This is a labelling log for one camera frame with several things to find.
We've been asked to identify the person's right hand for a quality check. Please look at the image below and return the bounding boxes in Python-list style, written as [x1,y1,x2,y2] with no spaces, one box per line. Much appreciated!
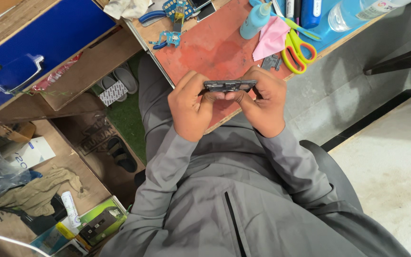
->
[226,66,288,138]

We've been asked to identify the person's left hand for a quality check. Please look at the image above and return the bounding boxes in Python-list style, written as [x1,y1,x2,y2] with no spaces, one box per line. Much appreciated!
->
[168,70,230,143]

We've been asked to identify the dark grey smartphone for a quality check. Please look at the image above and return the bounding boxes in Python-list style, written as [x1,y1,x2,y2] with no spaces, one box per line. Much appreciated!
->
[203,79,258,94]

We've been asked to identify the small grey phone part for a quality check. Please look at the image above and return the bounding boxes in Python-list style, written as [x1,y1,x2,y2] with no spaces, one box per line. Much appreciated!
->
[261,54,282,71]

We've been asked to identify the yellow-green orange scissors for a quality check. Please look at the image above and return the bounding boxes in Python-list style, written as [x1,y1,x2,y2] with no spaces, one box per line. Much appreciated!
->
[280,16,318,75]

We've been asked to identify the green grass mat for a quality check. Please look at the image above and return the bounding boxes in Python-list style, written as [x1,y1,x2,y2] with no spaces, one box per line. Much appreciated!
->
[91,50,147,165]

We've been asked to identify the red work mat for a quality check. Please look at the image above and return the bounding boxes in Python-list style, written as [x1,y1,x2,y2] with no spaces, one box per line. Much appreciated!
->
[154,0,294,130]

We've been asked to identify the pink cloth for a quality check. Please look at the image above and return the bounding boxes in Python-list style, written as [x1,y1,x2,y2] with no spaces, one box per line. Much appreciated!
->
[252,16,292,62]

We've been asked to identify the grey slipper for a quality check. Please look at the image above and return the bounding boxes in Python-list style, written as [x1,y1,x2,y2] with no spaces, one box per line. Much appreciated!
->
[98,75,128,103]
[114,67,138,95]

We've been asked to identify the small blue circuit board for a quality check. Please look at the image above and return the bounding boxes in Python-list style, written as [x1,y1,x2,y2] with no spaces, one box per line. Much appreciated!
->
[149,30,182,50]

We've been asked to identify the white patterned box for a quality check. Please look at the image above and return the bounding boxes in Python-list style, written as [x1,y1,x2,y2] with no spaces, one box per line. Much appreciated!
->
[98,80,130,107]

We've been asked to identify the black sandal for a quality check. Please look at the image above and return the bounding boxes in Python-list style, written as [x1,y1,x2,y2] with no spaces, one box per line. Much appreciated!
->
[106,136,138,174]

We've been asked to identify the light blue squeeze bottle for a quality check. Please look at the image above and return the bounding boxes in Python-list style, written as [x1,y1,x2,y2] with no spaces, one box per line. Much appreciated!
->
[239,1,274,40]

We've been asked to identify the yellow flex part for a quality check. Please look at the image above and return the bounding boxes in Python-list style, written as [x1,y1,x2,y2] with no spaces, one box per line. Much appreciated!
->
[172,5,186,34]

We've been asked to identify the blue work mat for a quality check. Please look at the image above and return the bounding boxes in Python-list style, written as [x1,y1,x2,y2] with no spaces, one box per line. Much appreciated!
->
[273,0,388,55]

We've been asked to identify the person's grey clothing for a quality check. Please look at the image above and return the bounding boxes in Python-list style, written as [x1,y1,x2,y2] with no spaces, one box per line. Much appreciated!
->
[98,54,411,257]

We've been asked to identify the black chair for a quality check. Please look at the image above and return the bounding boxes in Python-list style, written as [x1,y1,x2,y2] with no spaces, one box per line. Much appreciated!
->
[299,139,365,213]

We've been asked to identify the black phone piece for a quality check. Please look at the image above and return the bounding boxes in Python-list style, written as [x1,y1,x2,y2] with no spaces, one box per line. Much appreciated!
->
[196,1,217,23]

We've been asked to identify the printed brown cardboard sheet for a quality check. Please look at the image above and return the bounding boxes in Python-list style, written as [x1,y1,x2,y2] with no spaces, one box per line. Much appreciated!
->
[50,111,146,209]

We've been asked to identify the blue cylindrical tool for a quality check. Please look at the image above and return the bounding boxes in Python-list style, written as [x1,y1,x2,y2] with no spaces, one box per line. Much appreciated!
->
[300,0,323,30]

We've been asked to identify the wooden desk cabinet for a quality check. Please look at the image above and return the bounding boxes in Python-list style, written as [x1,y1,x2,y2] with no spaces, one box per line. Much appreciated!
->
[0,0,146,128]

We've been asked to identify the white crumpled cloth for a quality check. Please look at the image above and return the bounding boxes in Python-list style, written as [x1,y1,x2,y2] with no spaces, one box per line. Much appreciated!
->
[103,0,151,20]

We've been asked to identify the clear plastic bottle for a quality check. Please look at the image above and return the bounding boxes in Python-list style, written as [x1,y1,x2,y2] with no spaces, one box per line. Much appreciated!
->
[328,0,411,33]

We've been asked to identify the red plastic packet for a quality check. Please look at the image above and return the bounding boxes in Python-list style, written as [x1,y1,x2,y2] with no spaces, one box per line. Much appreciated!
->
[32,52,84,92]

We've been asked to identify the green box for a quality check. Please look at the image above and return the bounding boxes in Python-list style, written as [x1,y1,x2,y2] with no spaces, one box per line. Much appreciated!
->
[75,195,130,247]

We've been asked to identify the dark furniture leg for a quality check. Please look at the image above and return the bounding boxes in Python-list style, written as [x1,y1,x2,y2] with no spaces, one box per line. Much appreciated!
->
[363,0,411,76]

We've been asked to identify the white tube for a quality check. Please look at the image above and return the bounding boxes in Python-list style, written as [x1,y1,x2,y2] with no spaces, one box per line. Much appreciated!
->
[61,191,82,229]

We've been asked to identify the white phone box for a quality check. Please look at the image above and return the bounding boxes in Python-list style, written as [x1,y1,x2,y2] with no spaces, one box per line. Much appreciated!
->
[4,136,56,170]

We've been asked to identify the blue drawer front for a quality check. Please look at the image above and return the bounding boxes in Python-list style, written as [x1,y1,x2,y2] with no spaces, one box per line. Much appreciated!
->
[0,0,117,122]

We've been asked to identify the small brown cardboard box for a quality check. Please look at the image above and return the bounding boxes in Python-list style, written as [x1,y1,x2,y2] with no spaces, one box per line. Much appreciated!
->
[0,122,37,148]

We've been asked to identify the yellow small item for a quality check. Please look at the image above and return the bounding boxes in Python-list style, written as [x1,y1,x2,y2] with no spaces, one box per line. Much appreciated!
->
[55,222,76,241]

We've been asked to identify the beige crumpled cloth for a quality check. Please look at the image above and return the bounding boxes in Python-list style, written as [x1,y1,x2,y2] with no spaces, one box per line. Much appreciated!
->
[0,166,85,217]

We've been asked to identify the teal printed box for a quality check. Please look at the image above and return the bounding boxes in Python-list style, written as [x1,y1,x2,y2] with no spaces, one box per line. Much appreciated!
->
[30,225,71,256]

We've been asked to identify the blue-handled pliers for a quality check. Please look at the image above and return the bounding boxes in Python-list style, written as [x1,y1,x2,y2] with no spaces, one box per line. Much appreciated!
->
[138,10,169,28]

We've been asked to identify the metal drawer handle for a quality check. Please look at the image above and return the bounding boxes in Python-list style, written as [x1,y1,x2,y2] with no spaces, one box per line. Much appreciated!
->
[0,54,45,95]

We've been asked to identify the white cable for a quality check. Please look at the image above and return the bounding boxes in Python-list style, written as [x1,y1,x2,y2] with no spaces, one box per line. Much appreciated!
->
[0,231,51,257]

